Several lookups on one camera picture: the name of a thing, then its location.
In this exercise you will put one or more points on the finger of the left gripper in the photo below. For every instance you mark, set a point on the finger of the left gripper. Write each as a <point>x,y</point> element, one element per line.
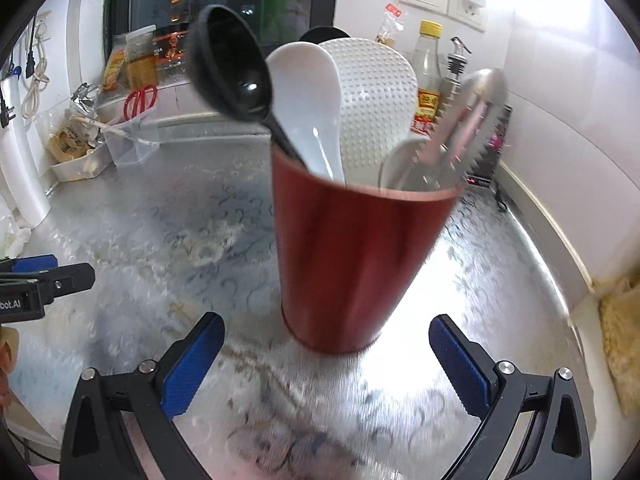
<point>28,264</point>
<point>64,281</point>

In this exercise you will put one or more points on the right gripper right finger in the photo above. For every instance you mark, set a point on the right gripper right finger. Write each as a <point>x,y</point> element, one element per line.
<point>556,443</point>

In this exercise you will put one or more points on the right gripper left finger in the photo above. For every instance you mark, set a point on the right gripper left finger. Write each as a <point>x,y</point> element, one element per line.
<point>96,444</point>

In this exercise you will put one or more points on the black plastic ladle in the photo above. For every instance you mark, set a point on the black plastic ladle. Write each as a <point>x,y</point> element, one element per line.
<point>228,70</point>

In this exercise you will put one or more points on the red metal utensil canister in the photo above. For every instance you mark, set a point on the red metal utensil canister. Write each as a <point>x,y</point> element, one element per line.
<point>347,253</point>

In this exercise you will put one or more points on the orange handled peeler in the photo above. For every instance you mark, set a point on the orange handled peeler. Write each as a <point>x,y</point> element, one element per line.
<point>460,135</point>

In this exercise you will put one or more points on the small black measuring spoon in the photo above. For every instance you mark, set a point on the small black measuring spoon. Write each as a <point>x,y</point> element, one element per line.
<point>321,34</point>

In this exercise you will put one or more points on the white dimpled rice paddle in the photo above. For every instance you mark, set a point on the white dimpled rice paddle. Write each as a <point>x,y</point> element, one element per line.
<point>379,91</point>

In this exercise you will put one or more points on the wooden chopsticks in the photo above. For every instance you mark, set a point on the wooden chopsticks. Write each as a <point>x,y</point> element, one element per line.
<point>392,26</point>

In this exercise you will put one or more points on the white MAX plastic spoon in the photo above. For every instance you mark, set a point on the white MAX plastic spoon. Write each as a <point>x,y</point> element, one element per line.
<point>405,164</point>

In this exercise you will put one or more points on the person's left hand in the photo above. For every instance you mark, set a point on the person's left hand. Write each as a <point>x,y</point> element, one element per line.
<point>9,341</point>

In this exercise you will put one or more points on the clear plastic bag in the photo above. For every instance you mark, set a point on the clear plastic bag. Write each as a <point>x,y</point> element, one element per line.
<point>13,238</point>

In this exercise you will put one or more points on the white plastic pipe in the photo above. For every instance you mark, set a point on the white plastic pipe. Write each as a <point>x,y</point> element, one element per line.
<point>17,165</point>

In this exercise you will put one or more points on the white tray with packets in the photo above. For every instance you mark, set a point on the white tray with packets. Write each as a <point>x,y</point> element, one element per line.
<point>75,158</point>

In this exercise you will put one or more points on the clear plastic container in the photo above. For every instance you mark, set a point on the clear plastic container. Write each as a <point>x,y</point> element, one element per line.
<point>132,141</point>

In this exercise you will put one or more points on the bag of dried noodles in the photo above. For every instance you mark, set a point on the bag of dried noodles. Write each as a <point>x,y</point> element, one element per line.
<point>619,317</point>

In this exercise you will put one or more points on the yellow snack packet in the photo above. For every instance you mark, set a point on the yellow snack packet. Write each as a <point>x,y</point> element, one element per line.
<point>113,68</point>

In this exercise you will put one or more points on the jar with yellow contents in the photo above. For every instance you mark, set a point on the jar with yellow contents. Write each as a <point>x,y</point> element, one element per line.
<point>140,58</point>

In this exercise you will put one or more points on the jar with black label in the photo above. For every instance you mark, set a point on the jar with black label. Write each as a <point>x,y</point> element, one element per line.
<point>169,45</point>

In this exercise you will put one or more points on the vinegar bottle yellow cap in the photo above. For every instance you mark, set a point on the vinegar bottle yellow cap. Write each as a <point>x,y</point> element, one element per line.
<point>425,63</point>

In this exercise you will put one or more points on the steel oil dispenser bottle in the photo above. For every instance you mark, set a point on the steel oil dispenser bottle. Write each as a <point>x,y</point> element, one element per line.
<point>456,63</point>

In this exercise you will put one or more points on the red handled scissors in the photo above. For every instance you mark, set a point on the red handled scissors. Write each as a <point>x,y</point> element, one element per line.
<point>139,101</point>

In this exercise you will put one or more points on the smartphone leaning on wall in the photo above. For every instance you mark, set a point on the smartphone leaning on wall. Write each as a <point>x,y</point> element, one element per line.
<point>483,173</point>

